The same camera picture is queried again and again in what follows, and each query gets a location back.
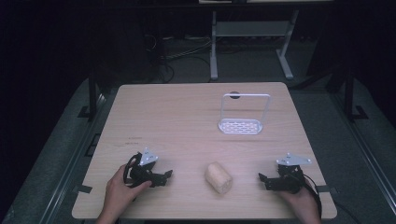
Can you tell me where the grey metal floor rail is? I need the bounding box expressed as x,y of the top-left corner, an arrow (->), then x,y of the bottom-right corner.
330,92 -> 396,216
38,91 -> 110,224

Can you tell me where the person's right hand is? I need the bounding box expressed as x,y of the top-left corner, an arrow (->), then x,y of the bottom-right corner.
277,182 -> 322,219

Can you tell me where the white perforated rack with handle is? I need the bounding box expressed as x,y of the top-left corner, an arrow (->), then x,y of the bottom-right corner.
217,92 -> 272,136

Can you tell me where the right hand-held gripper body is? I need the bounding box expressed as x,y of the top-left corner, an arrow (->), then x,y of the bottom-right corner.
274,151 -> 313,194

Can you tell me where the bundle of floor cables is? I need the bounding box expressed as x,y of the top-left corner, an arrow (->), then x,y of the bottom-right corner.
142,33 -> 213,84

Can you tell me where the beige bread roll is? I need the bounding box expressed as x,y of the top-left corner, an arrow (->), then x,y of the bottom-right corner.
204,161 -> 233,195

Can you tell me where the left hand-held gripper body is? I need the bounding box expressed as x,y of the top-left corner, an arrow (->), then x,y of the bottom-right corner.
124,147 -> 160,189

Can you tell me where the black metal stand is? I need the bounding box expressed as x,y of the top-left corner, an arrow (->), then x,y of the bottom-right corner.
342,69 -> 370,122
78,70 -> 106,121

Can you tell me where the person's left hand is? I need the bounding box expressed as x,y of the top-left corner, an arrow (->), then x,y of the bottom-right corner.
104,164 -> 153,217

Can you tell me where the dark table edge clip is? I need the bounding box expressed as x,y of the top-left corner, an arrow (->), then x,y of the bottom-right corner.
317,185 -> 338,194
74,184 -> 93,194

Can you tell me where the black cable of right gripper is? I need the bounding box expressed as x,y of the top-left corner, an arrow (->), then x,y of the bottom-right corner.
298,173 -> 323,218

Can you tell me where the white metal desk frame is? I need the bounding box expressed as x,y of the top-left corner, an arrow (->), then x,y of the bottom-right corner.
209,8 -> 301,81

